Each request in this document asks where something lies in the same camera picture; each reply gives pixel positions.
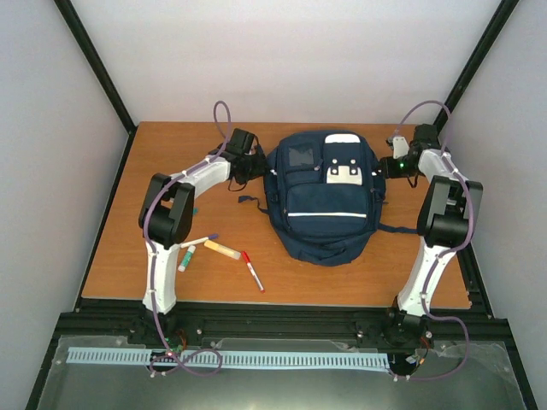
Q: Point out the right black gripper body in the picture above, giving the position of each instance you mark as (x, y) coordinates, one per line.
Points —
(400, 171)

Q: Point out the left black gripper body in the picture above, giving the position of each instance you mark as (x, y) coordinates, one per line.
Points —
(251, 171)

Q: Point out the navy blue student backpack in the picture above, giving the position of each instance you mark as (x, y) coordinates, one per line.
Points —
(324, 196)

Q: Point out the purple capped white marker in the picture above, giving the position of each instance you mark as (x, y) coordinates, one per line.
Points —
(199, 240)

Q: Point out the yellow highlighter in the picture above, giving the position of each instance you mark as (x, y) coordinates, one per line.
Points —
(221, 249)

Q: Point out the red marker pen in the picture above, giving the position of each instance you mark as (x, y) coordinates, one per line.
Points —
(252, 270)

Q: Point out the green white glue stick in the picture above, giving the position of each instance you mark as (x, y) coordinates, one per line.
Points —
(190, 250)

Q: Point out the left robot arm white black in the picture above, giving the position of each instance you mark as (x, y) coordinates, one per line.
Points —
(167, 211)

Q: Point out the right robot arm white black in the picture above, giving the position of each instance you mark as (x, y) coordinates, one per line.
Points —
(445, 224)

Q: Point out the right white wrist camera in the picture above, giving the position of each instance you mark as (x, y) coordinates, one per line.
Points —
(399, 146)

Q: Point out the right black frame post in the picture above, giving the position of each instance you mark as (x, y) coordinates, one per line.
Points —
(481, 50)

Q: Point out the black frame post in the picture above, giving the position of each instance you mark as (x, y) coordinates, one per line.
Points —
(481, 50)
(95, 62)

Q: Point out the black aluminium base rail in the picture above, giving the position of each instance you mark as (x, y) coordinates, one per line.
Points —
(381, 328)

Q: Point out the left black frame post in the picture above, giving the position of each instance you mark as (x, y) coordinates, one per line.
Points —
(95, 62)

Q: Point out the light blue slotted cable duct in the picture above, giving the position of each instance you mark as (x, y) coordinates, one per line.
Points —
(240, 360)

